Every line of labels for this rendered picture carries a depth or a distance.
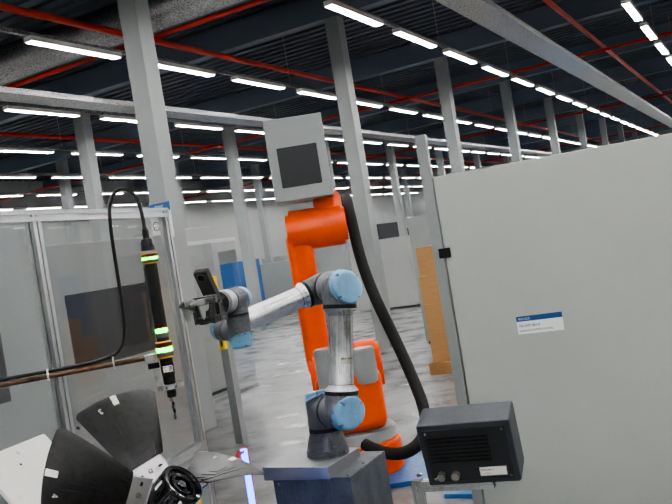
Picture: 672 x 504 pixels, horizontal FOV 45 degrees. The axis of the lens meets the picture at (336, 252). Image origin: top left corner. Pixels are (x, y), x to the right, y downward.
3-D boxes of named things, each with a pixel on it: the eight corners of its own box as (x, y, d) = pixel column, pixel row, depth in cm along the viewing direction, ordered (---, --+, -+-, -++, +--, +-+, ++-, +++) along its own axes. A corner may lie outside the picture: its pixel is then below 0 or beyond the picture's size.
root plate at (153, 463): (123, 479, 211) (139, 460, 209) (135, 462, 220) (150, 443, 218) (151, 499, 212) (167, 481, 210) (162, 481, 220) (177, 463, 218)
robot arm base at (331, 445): (324, 447, 300) (320, 420, 300) (357, 449, 291) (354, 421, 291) (298, 458, 288) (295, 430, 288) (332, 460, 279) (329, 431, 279)
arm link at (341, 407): (346, 425, 287) (342, 270, 290) (368, 431, 274) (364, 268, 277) (315, 429, 281) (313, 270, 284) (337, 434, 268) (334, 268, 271)
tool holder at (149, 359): (150, 393, 214) (144, 356, 214) (149, 390, 221) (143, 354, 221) (184, 387, 217) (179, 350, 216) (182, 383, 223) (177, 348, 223)
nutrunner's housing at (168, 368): (165, 399, 217) (137, 228, 216) (164, 397, 220) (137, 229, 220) (180, 396, 218) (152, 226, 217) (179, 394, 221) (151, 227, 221)
